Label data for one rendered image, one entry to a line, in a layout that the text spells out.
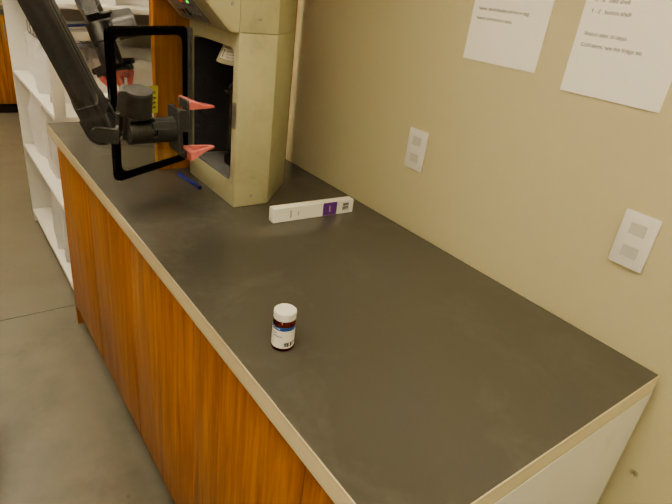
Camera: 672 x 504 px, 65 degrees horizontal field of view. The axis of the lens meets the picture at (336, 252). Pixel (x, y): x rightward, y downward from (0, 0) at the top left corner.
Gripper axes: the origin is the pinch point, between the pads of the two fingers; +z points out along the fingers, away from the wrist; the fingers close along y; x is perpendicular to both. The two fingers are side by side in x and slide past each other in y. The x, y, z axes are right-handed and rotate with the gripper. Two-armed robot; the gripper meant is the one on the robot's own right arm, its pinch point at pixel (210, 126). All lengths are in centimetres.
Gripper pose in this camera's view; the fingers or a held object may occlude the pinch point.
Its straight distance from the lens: 134.6
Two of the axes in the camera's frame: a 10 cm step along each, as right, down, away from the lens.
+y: 1.0, -8.9, -4.5
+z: 8.1, -1.9, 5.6
